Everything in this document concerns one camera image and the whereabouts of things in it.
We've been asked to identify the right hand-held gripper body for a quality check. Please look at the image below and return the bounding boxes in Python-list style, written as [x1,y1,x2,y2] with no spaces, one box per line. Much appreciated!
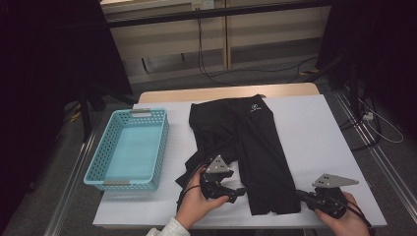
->
[306,173,360,219]

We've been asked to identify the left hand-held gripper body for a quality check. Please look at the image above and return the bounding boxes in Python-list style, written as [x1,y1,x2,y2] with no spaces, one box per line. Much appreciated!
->
[200,154,235,200]

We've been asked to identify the black pants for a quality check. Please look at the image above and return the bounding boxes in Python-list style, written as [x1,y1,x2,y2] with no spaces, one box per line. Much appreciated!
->
[175,93,302,216]

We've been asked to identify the light blue plastic basket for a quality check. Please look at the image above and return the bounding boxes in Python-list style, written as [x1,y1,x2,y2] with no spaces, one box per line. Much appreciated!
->
[83,107,170,192]

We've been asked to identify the person's left hand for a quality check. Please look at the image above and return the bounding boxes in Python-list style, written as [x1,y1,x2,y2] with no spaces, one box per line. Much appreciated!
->
[175,166,230,230]

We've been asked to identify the person's right hand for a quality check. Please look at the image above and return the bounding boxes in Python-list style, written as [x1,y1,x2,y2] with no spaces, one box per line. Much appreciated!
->
[314,191,372,236]

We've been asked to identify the wooden table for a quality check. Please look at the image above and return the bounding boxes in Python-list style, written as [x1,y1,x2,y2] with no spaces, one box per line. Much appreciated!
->
[92,82,387,229]

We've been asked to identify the small yellow floor item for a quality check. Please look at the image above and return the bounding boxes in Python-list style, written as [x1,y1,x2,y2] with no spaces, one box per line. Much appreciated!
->
[68,102,83,123]

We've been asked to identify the black curtain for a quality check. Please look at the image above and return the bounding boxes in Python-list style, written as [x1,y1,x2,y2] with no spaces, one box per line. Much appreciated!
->
[0,0,134,227]
[316,0,417,139]

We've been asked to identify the left hand-held gripper cable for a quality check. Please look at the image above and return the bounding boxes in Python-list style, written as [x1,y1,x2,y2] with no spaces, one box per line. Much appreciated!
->
[176,161,208,212]

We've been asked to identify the hand-held gripper cable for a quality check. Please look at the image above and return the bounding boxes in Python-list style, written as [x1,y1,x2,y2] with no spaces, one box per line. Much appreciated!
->
[340,196,377,236]
[176,161,208,212]

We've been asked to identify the right hand-held gripper cable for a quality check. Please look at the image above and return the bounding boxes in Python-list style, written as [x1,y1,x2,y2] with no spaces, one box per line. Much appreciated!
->
[340,196,377,236]

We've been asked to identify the metal floor rail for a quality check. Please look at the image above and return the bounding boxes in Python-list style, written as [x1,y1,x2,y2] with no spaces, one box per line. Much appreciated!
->
[333,91,417,224]
[43,129,97,236]

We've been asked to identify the black floor cable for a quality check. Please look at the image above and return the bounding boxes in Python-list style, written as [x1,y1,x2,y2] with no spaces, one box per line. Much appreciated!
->
[338,94,383,151]

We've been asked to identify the white floor cable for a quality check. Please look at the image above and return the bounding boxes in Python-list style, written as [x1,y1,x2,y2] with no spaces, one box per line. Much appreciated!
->
[357,97,404,145]

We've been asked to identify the black wall socket cable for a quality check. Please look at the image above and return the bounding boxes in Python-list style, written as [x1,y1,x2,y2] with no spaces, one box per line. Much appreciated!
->
[196,9,240,88]
[200,55,320,80]

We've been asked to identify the white wall socket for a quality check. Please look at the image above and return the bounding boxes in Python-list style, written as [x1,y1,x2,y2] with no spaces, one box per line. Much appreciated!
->
[191,0,214,10]

